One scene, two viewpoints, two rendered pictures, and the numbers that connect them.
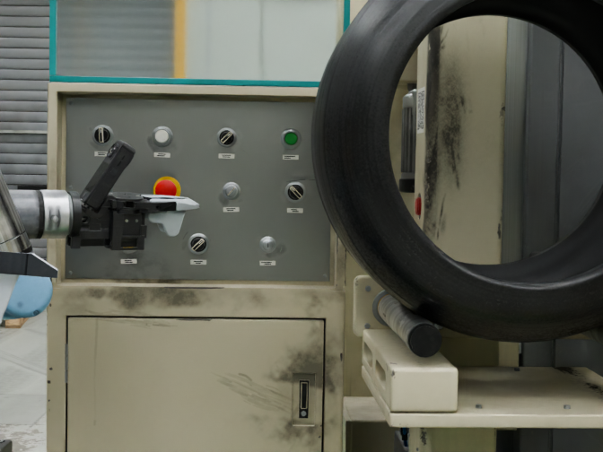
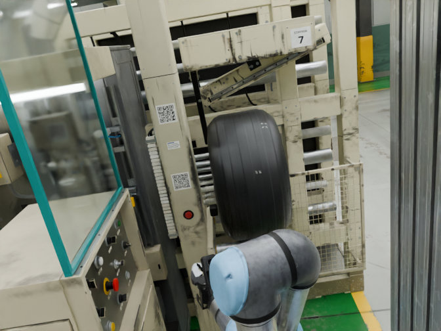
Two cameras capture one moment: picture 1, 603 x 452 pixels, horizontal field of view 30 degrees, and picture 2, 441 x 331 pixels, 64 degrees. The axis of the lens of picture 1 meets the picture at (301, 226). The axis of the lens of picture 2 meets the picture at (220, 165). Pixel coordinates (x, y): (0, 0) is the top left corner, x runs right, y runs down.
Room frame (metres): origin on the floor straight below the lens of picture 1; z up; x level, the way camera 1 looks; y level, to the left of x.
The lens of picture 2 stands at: (1.62, 1.18, 1.75)
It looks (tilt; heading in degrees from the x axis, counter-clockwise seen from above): 19 degrees down; 274
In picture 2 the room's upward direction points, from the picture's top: 10 degrees counter-clockwise
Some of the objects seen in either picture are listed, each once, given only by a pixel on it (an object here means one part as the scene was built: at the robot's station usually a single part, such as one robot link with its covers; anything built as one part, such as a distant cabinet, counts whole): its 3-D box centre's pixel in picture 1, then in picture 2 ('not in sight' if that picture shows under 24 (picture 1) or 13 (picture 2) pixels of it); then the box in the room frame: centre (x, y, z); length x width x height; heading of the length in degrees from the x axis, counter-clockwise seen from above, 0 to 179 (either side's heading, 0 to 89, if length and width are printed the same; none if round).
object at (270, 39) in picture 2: not in sight; (245, 43); (1.52, -0.60, 1.71); 0.61 x 0.25 x 0.15; 3
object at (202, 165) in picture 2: not in sight; (199, 176); (1.87, -0.66, 1.05); 0.20 x 0.15 x 0.30; 3
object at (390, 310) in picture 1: (406, 322); (253, 243); (1.62, -0.15, 0.90); 0.35 x 0.05 x 0.05; 3
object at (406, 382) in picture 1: (405, 366); not in sight; (1.63, -0.15, 0.83); 0.36 x 0.09 x 0.06; 3
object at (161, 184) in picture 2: not in sight; (163, 188); (1.97, -0.23, 1.19); 0.05 x 0.04 x 0.48; 93
